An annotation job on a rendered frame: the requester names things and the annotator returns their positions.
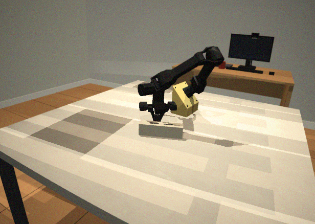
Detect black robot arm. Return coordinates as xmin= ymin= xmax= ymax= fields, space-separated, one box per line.
xmin=138 ymin=47 xmax=224 ymax=114

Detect black two-prong charger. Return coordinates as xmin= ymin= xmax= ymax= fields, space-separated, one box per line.
xmin=154 ymin=114 xmax=161 ymax=122

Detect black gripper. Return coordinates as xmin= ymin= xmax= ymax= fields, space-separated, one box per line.
xmin=139 ymin=94 xmax=177 ymax=121

